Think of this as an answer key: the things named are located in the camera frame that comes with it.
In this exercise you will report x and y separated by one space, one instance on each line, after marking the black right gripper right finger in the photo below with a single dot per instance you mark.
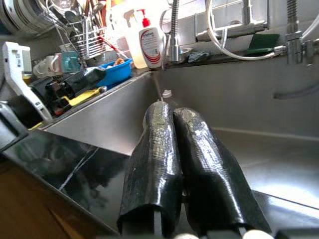
207 169

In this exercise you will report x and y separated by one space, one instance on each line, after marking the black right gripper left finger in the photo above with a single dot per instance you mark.
154 154

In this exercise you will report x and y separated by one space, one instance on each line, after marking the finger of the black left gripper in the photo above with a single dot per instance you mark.
88 77

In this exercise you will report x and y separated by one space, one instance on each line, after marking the yellow cloth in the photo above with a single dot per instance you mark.
84 95

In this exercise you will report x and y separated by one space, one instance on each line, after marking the teal plastic container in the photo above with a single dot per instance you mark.
71 62

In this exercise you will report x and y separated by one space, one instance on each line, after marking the blue plastic basin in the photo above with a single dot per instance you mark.
117 73

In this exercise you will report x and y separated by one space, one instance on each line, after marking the white printed mug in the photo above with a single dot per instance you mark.
46 66

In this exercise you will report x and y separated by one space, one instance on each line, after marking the pink mug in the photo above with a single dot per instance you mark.
57 62

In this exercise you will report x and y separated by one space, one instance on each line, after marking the brown food scraps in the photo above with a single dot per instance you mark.
119 61

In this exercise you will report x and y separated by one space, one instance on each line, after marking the red white brush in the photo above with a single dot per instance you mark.
112 46

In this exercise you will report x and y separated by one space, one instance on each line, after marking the clear spray bottle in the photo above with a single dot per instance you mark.
135 49

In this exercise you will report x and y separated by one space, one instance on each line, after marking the white soap bottle red pump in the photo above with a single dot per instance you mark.
149 47

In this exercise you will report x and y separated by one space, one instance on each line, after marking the stainless steel sink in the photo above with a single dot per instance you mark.
224 94

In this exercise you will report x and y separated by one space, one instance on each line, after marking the upright grey plate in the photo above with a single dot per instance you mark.
22 15

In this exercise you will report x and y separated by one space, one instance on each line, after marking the round steel mesh strainer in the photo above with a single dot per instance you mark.
161 21

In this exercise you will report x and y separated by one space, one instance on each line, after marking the dark green scouring pad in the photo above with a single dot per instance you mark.
199 56

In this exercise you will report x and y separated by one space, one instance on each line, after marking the brown wood cabinet front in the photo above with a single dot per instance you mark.
30 211

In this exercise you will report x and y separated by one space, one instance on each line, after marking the green sponge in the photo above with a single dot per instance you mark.
264 42

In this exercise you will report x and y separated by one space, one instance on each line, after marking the spring gooseneck faucet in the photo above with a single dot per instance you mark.
294 44

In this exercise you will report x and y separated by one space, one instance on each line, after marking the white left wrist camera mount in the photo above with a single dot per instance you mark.
15 72

